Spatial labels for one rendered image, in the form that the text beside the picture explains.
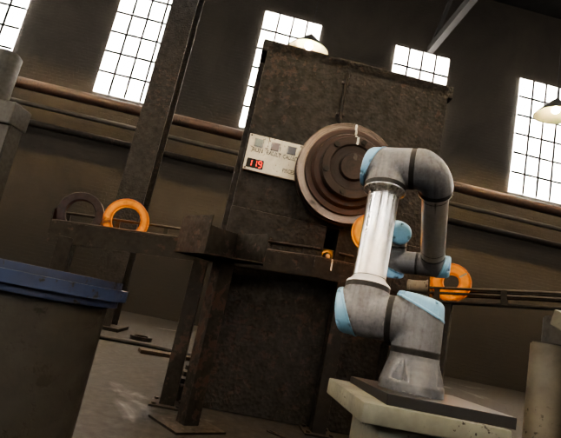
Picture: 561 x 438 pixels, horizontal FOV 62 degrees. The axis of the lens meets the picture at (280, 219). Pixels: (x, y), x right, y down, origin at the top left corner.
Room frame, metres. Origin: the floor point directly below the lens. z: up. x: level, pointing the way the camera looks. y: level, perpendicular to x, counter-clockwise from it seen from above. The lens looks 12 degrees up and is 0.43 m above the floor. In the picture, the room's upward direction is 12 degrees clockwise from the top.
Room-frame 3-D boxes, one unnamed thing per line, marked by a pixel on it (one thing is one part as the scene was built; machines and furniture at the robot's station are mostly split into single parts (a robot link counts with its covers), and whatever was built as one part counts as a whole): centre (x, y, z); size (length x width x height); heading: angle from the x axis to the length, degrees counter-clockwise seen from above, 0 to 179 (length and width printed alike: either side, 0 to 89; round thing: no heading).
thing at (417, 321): (1.16, -0.38, 0.49); 0.13 x 0.12 x 0.14; 67
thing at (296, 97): (2.46, -0.22, 0.88); 1.08 x 0.73 x 1.76; 95
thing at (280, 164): (2.11, 0.09, 1.15); 0.26 x 0.02 x 0.18; 95
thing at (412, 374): (1.15, -0.38, 0.37); 0.15 x 0.15 x 0.10
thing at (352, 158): (1.94, -0.26, 1.11); 0.28 x 0.06 x 0.28; 95
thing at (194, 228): (1.73, 0.19, 0.36); 0.26 x 0.20 x 0.72; 130
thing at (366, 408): (1.15, -0.39, 0.28); 0.32 x 0.32 x 0.04; 4
